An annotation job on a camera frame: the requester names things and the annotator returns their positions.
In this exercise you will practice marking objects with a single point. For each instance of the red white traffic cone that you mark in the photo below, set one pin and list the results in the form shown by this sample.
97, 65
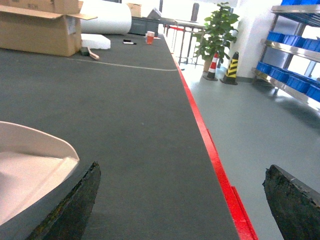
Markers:
211, 75

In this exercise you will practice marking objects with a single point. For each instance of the steel shelf rack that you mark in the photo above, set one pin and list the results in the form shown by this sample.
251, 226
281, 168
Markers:
300, 87

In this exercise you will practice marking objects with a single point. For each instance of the white foam roll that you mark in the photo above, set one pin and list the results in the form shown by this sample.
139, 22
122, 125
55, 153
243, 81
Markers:
110, 17

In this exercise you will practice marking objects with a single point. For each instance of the large cardboard box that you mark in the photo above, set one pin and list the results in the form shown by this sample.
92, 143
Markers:
51, 27

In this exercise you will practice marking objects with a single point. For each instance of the hand brush with beige handle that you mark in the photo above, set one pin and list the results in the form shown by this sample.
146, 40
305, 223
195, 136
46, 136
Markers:
85, 51

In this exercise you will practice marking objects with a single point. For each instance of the black marker pen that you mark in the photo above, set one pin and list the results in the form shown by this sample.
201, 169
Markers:
128, 42

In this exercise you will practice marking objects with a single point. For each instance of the yellow black traffic cone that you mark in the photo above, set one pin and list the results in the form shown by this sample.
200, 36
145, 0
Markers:
231, 74

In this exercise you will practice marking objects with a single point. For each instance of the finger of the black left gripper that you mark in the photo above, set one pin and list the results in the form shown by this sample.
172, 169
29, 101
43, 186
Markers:
68, 220

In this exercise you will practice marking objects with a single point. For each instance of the white foam block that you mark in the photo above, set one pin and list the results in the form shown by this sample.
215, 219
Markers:
95, 41

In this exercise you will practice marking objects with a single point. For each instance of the green potted plant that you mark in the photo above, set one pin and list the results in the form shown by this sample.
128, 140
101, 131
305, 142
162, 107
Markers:
217, 35

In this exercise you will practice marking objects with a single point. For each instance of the metal railing barrier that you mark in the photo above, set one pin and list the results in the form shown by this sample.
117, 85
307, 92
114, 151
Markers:
188, 29

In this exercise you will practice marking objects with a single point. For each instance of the beige plastic dustpan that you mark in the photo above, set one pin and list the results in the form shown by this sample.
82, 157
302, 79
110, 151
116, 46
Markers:
32, 164

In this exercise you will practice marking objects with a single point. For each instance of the grey plastic crate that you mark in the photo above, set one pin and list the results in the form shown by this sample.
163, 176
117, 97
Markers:
141, 25

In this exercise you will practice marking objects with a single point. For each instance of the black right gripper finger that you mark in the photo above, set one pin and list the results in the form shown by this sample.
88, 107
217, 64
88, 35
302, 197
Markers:
294, 205

